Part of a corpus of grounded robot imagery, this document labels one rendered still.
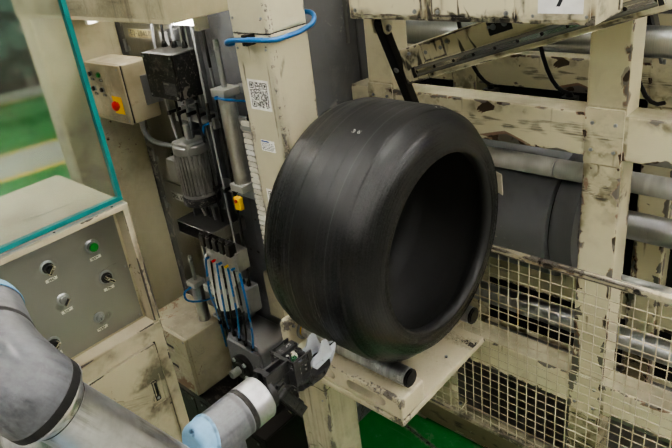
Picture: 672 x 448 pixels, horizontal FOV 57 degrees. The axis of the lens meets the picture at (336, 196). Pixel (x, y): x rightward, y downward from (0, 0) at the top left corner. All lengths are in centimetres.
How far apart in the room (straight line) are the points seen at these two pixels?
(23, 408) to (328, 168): 69
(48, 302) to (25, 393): 88
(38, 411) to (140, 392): 107
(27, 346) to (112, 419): 16
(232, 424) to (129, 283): 72
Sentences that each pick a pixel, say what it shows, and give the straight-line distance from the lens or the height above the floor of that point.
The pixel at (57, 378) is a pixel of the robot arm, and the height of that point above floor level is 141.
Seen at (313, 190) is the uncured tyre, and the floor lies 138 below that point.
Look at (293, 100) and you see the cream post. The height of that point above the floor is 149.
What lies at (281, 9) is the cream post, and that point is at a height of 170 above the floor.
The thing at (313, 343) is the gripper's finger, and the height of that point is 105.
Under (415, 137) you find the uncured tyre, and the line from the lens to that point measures 126.
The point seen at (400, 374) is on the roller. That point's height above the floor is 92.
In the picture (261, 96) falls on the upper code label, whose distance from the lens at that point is 150.
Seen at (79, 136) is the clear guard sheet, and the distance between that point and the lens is 162.
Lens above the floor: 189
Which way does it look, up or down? 25 degrees down
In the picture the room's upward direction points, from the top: 7 degrees counter-clockwise
